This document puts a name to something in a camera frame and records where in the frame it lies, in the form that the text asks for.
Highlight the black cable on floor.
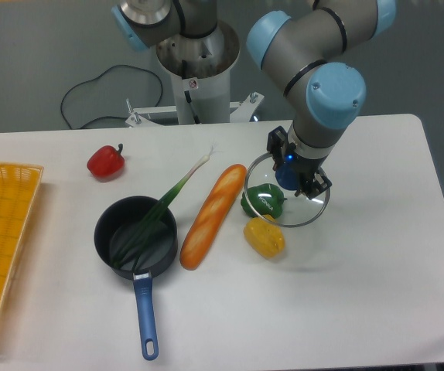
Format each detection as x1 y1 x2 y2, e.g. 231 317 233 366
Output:
60 64 164 130

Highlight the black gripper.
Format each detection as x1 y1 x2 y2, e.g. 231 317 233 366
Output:
266 127 332 199

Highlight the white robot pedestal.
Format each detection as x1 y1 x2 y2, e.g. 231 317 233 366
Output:
156 21 240 124

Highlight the glass pot lid blue knob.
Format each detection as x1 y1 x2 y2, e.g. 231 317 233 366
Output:
243 153 330 228

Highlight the green bell pepper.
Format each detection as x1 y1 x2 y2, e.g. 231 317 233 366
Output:
241 183 286 219

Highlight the yellow bell pepper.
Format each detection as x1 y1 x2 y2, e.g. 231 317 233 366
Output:
243 218 285 259

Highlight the white base bracket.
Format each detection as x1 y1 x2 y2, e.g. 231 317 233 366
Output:
125 92 265 128

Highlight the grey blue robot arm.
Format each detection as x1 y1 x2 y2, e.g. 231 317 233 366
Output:
111 1 397 199

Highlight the dark pot blue handle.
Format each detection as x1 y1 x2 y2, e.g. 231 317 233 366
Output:
94 196 178 361

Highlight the green spring onion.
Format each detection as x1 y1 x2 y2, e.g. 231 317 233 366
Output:
112 145 216 271

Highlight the red bell pepper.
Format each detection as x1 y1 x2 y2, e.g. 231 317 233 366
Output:
87 143 125 179

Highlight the orange baguette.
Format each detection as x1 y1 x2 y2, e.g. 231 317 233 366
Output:
179 164 247 271

